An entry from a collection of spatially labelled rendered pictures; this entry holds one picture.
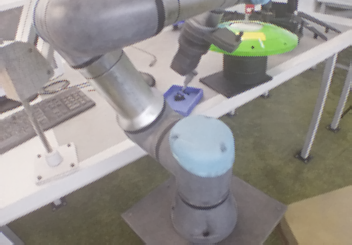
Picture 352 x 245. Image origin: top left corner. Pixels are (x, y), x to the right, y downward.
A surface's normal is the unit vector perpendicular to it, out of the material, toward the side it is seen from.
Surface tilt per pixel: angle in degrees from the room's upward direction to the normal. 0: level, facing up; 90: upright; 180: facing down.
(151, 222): 0
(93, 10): 72
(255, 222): 0
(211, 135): 5
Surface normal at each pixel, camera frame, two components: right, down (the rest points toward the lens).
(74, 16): -0.18, 0.32
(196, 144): -0.06, -0.76
